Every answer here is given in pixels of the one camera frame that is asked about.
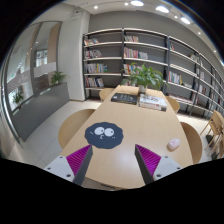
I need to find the white and pink computer mouse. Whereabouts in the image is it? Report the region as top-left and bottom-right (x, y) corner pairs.
(167, 138), (180, 150)

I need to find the dark blue cartoon mouse pad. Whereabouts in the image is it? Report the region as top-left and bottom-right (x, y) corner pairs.
(85, 122), (124, 149)

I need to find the wooden chair near left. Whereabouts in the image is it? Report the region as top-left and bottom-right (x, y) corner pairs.
(58, 109), (95, 148)

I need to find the wooden chair far left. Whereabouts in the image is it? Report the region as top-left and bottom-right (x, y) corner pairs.
(99, 88), (114, 101)

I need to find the green potted plant on table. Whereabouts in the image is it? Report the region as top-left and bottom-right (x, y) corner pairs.
(121, 62), (168, 94)

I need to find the large metal bookshelf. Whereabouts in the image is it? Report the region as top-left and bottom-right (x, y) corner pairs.
(82, 28), (224, 119)

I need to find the wooden chair at right edge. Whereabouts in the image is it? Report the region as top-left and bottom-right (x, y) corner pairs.
(205, 110), (224, 158)

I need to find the wooden chair far right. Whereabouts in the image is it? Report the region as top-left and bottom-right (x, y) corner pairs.
(166, 96), (180, 113)

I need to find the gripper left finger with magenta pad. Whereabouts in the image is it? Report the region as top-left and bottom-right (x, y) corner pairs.
(44, 145), (93, 186)

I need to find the wooden chair near right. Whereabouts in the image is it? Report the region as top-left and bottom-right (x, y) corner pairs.
(181, 122), (202, 164)

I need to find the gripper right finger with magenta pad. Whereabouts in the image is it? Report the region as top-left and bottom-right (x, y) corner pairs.
(135, 144), (182, 184)

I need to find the grey low cabinet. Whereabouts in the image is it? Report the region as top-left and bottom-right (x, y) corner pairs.
(12, 83), (69, 141)

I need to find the potted plant on cabinet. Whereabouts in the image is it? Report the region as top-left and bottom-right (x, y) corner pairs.
(51, 71), (66, 85)

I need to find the potted plant near window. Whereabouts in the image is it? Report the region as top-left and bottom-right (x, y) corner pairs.
(13, 92), (24, 105)

